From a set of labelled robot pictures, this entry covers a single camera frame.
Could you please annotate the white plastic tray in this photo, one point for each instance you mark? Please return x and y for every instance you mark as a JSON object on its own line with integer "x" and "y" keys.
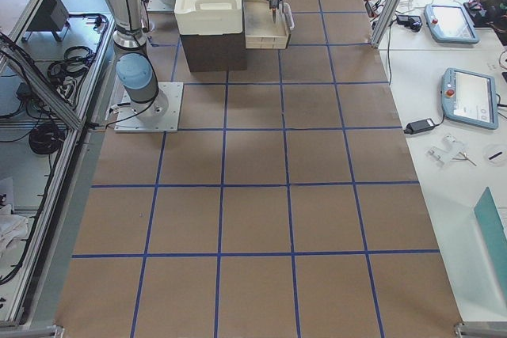
{"x": 209, "y": 17}

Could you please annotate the dark brown wooden cabinet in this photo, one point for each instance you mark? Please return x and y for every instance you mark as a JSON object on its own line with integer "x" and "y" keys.
{"x": 206, "y": 53}

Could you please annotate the blue teach pendant far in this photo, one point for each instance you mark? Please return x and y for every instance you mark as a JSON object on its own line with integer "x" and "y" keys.
{"x": 450, "y": 24}

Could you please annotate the blue teach pendant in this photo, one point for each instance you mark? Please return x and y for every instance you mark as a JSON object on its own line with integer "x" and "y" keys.
{"x": 470, "y": 98}
{"x": 450, "y": 24}

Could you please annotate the black power adapter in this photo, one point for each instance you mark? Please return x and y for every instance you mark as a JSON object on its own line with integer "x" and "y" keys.
{"x": 419, "y": 126}

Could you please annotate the blue teach pendant near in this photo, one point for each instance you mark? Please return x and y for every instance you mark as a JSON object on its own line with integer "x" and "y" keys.
{"x": 470, "y": 98}

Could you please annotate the teal folder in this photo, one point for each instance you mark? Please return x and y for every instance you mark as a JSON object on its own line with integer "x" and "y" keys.
{"x": 493, "y": 232}

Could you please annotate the white crumpled cloth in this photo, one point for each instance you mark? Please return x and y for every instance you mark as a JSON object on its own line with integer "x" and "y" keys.
{"x": 14, "y": 228}

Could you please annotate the wooden drawer with white handle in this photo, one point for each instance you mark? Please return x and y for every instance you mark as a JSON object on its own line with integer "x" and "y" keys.
{"x": 261, "y": 32}

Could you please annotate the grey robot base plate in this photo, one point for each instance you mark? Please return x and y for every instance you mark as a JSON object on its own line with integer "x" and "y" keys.
{"x": 162, "y": 115}

